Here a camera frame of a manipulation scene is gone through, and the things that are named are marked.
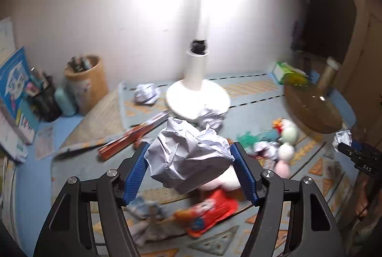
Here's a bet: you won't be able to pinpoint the ribbed golden glass bowl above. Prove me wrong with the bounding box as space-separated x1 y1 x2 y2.
283 82 343 134

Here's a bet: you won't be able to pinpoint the bundle of pens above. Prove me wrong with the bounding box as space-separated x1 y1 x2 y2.
67 56 94 73

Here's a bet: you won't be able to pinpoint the green tissue packet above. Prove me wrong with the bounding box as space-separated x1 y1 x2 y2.
273 61 311 86

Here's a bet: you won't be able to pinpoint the white paper ball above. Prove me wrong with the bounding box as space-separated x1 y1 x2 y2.
198 108 227 130
333 130 353 150
133 83 161 105

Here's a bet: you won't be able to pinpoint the red snack packet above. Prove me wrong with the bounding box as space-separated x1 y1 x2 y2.
175 189 239 238

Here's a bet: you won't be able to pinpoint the green plastic toy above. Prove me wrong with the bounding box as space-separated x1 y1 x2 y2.
237 130 260 151

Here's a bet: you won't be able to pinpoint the long red box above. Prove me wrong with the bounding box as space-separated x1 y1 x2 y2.
131 112 173 131
98 123 159 161

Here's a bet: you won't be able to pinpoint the patterned woven mat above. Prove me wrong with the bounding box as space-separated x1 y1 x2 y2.
52 70 359 257

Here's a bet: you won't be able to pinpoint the loose printed sheet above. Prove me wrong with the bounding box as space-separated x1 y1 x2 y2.
36 125 55 160

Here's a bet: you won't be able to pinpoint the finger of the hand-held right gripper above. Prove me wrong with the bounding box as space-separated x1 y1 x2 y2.
338 141 363 165

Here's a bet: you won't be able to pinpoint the grey blue cloth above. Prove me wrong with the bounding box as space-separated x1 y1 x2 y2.
127 196 182 247

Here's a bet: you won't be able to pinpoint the beige thermos cup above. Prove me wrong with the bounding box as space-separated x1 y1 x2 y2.
316 56 341 90

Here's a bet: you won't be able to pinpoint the beige round pen holder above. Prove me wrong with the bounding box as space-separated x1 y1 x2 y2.
65 55 108 114

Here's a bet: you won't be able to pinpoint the white paper sheets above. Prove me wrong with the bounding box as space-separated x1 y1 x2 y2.
0 17 17 62

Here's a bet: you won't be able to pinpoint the white plush toy blue head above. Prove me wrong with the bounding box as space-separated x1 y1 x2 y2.
252 117 300 178

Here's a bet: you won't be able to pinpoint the stack of books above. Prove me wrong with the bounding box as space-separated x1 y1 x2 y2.
0 108 27 163

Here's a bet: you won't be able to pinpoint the dark flat tool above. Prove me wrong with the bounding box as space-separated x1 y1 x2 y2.
53 141 103 160

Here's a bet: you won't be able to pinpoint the white desk lamp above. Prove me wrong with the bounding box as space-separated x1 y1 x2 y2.
165 0 231 122

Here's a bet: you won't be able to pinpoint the black pen holder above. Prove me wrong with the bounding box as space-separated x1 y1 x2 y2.
31 66 62 123

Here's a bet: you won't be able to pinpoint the pale green bottle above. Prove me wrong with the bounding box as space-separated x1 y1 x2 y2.
54 87 77 117

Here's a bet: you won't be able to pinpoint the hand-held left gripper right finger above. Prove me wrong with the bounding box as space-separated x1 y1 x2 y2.
230 142 348 257

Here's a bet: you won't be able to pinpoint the large white paper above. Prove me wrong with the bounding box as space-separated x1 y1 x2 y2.
145 117 235 194

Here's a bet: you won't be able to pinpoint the person's right hand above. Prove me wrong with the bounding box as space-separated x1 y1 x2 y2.
355 175 377 220

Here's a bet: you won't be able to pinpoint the blue book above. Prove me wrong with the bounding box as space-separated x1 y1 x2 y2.
0 47 39 144

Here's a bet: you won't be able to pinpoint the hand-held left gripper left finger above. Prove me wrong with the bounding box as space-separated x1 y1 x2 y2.
33 142 150 257

